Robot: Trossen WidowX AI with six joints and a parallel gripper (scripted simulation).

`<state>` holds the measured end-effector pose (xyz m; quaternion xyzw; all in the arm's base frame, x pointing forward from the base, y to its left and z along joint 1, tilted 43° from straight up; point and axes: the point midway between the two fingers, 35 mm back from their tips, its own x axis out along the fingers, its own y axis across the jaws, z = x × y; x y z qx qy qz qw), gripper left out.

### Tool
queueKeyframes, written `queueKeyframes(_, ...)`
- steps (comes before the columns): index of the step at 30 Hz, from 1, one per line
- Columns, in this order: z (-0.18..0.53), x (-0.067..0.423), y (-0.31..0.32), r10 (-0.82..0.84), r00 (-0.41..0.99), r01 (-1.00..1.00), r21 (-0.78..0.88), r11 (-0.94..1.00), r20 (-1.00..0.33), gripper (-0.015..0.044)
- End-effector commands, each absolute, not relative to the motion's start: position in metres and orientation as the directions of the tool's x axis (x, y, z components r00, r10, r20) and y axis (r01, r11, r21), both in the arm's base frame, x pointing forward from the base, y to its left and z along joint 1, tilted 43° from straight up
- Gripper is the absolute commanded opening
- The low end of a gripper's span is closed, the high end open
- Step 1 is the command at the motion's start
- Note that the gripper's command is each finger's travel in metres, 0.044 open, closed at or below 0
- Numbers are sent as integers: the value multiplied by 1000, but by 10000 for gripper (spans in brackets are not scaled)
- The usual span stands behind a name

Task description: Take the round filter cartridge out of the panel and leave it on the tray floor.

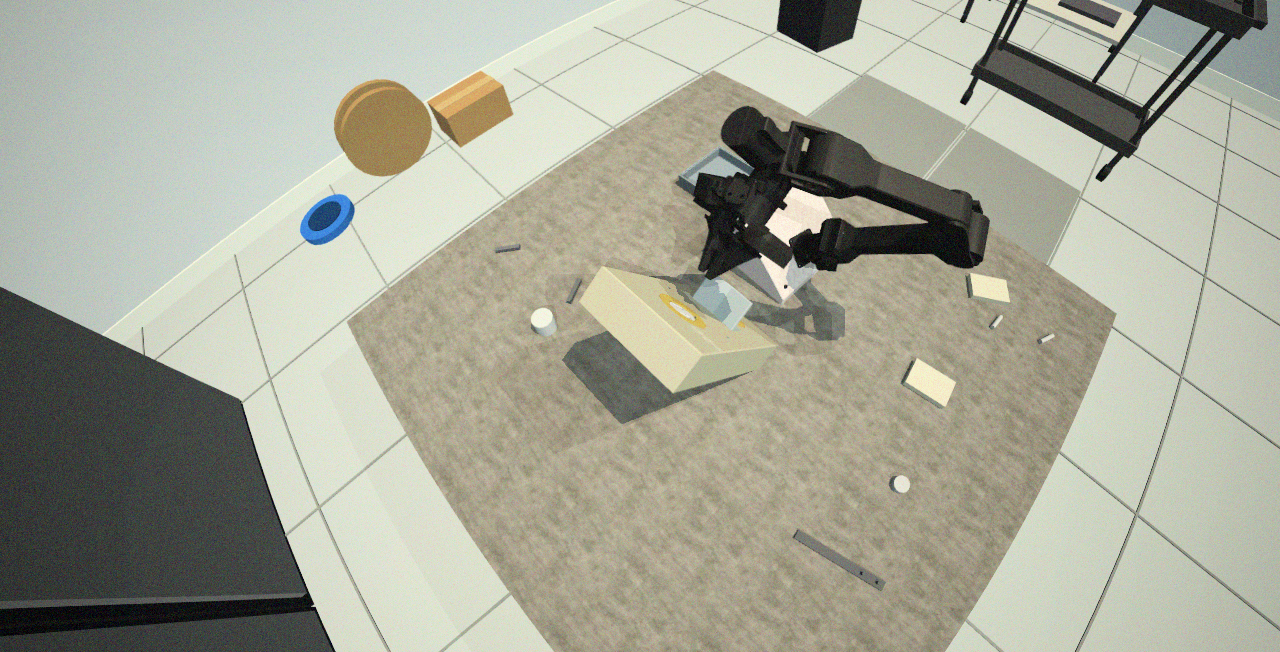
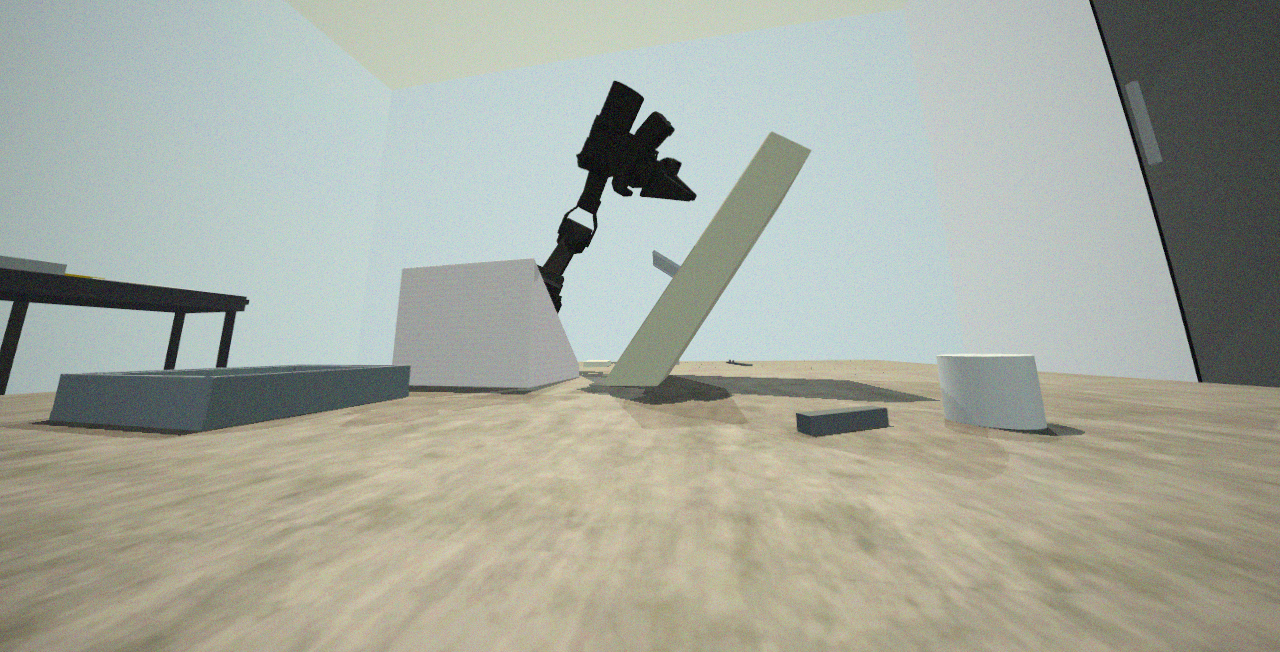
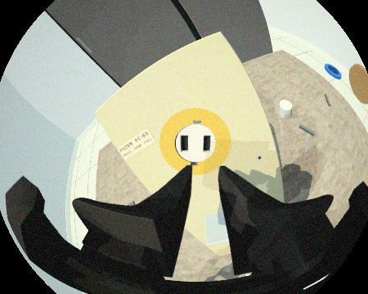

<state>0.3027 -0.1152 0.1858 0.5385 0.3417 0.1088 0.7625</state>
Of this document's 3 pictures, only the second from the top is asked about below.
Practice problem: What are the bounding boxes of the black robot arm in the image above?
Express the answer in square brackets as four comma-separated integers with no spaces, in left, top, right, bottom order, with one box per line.
[538,81,675,314]

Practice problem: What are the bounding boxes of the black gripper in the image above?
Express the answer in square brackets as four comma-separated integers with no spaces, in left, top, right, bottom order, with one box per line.
[605,140,698,201]

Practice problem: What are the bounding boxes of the pale grey cylinder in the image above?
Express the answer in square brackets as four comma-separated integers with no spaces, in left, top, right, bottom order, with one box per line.
[936,354,1047,430]

